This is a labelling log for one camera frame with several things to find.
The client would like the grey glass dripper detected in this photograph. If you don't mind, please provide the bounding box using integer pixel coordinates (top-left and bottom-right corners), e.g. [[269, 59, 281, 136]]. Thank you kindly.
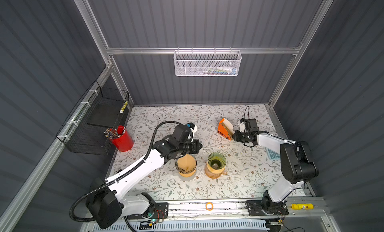
[[175, 155, 198, 175]]

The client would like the green glass dripper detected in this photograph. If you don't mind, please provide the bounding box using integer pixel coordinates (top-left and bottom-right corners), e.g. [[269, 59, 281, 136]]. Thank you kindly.
[[207, 152, 227, 170]]

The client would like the orange glass pitcher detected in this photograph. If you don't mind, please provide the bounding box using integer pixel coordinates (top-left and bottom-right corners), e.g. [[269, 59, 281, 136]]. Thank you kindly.
[[205, 170, 228, 179]]

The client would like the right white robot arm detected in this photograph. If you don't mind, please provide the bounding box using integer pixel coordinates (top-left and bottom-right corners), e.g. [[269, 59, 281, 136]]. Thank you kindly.
[[233, 130, 319, 205]]

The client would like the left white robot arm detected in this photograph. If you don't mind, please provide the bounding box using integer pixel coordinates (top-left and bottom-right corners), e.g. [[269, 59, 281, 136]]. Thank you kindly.
[[86, 123, 203, 229]]

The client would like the orange coffee filter box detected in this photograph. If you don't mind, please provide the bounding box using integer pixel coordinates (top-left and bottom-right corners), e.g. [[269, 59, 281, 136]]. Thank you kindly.
[[218, 118, 235, 141]]

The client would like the light blue calculator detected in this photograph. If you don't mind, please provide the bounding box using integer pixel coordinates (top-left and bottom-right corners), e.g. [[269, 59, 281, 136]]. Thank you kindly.
[[266, 148, 281, 161]]

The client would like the orange tape roll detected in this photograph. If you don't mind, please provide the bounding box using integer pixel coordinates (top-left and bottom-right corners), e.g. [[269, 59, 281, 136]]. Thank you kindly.
[[206, 202, 214, 211]]

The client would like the red cup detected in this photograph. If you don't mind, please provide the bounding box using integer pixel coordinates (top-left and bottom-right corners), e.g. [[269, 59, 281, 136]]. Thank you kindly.
[[105, 125, 134, 152]]

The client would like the yellow marker in basket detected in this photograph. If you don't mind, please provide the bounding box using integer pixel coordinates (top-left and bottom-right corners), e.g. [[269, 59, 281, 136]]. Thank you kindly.
[[120, 101, 129, 114]]

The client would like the yellow glue stick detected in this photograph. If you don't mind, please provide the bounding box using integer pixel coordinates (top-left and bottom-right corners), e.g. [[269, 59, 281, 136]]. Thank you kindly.
[[291, 204, 314, 210]]

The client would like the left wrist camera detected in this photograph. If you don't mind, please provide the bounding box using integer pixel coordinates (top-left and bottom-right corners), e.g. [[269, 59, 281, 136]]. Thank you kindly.
[[186, 122, 198, 137]]

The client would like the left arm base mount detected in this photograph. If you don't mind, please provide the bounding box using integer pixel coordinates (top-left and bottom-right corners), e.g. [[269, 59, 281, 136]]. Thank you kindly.
[[127, 202, 169, 220]]

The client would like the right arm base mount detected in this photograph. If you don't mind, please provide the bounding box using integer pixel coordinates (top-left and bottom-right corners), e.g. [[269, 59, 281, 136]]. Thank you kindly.
[[245, 200, 289, 216]]

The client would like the white wire basket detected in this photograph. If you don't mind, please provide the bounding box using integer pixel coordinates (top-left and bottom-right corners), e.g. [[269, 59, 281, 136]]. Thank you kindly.
[[173, 50, 242, 77]]

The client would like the black wire basket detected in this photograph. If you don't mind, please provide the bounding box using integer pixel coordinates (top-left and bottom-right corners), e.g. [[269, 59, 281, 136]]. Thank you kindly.
[[57, 82, 130, 156]]

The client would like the black corrugated cable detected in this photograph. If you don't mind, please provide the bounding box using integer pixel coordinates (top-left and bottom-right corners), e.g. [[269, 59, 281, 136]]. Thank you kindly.
[[68, 120, 184, 223]]

